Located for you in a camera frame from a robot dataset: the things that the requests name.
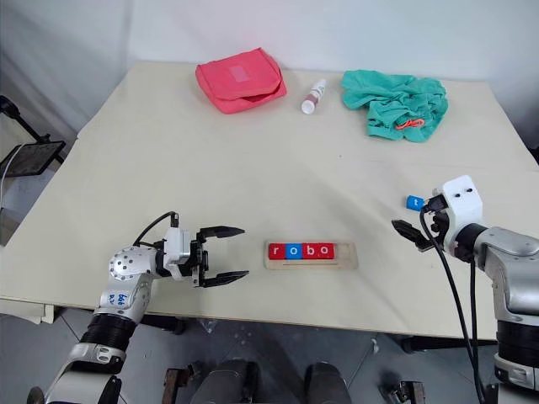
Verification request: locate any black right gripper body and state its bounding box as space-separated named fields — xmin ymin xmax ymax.
xmin=424 ymin=210 xmax=449 ymax=253

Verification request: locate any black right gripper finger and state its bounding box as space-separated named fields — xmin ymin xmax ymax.
xmin=391 ymin=218 xmax=430 ymax=253

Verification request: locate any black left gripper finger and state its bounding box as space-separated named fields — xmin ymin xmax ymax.
xmin=197 ymin=270 xmax=250 ymax=290
xmin=197 ymin=226 xmax=246 ymax=242

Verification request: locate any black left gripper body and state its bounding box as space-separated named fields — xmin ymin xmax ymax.
xmin=189 ymin=230 xmax=211 ymax=290

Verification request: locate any wooden letter tray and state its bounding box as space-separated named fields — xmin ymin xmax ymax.
xmin=264 ymin=240 xmax=360 ymax=271

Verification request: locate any dark rounded shape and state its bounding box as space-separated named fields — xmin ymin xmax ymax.
xmin=200 ymin=358 xmax=260 ymax=404
xmin=303 ymin=362 xmax=353 ymax=404

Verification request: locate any crumpled green cloth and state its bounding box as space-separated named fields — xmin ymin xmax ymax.
xmin=339 ymin=69 xmax=449 ymax=144

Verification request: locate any red fabric pouch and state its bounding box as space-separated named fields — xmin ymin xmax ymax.
xmin=195 ymin=48 xmax=288 ymax=115

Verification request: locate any small white bottle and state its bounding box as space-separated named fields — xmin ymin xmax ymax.
xmin=301 ymin=78 xmax=328 ymax=114

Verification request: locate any white side board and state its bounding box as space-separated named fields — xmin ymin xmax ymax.
xmin=0 ymin=298 xmax=56 ymax=325

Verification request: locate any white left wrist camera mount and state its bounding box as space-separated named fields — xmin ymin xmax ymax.
xmin=162 ymin=226 xmax=193 ymax=282

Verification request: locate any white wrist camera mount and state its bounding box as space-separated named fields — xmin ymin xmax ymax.
xmin=162 ymin=226 xmax=193 ymax=282
xmin=431 ymin=175 xmax=484 ymax=253

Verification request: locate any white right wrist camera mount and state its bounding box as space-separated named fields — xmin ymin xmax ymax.
xmin=431 ymin=175 xmax=484 ymax=253

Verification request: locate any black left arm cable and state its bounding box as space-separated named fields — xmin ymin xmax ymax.
xmin=132 ymin=210 xmax=181 ymax=249

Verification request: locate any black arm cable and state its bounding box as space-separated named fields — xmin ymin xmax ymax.
xmin=132 ymin=210 xmax=181 ymax=249
xmin=419 ymin=195 xmax=488 ymax=404
xmin=469 ymin=254 xmax=481 ymax=350

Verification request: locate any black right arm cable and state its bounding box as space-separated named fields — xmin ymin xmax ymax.
xmin=469 ymin=254 xmax=481 ymax=350
xmin=419 ymin=195 xmax=488 ymax=404

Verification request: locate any black table frame bar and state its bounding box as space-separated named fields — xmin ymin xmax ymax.
xmin=141 ymin=313 xmax=186 ymax=336
xmin=399 ymin=335 xmax=500 ymax=354

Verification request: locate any brown metal base bracket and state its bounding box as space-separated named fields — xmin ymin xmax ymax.
xmin=378 ymin=378 xmax=426 ymax=404
xmin=164 ymin=362 xmax=199 ymax=404

